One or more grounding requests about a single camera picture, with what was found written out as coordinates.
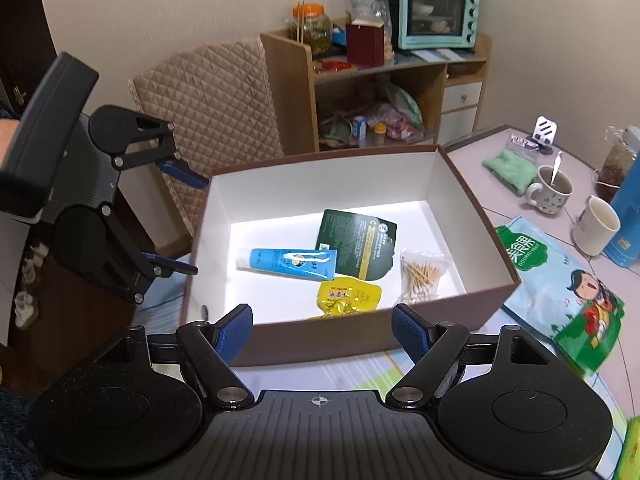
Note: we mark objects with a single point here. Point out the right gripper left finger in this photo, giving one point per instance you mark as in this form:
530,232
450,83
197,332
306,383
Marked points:
207,351

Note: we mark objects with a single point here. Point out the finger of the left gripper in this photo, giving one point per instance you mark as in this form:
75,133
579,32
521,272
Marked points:
163,266
180,171

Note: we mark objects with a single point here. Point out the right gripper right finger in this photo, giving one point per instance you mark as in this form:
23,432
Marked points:
434,350

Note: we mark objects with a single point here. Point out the cotton swab bag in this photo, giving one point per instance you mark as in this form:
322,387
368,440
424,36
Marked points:
421,273

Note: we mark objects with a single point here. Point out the yellow snack packet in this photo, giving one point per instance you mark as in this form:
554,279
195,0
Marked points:
347,296

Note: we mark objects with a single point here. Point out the dark green card packet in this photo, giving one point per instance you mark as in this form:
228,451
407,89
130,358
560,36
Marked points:
365,244

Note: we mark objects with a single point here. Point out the blue tube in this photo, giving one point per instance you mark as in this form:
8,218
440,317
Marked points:
309,264

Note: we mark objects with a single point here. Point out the quilted beige chair cover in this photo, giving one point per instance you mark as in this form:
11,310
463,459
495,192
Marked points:
220,101

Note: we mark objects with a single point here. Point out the light blue snack bag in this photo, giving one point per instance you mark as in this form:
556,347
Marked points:
559,298

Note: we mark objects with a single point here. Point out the brown cardboard box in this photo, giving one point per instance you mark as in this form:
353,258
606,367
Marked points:
279,204

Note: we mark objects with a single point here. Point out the wooden shelf cabinet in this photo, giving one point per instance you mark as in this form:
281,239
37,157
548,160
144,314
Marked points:
448,93

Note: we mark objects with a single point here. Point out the green cloth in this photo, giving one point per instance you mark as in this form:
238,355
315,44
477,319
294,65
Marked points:
514,171

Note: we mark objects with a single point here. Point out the patterned mug with spoon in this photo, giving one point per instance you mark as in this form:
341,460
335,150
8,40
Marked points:
550,189

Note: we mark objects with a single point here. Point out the white mug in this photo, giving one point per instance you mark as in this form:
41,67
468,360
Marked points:
595,227

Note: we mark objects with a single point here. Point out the pickle jar orange lid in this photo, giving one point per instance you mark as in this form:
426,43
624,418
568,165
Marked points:
311,26

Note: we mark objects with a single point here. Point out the blue thermos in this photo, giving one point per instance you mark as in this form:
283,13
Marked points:
624,247

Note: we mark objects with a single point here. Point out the dark red box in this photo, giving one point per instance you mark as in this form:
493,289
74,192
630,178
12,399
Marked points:
365,41

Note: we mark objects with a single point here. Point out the phone stand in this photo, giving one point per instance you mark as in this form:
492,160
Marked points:
544,133

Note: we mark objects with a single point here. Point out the glass jar with dried fruit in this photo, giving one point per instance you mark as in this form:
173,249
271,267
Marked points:
623,148

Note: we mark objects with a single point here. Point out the teal toaster oven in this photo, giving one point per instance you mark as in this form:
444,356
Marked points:
434,24

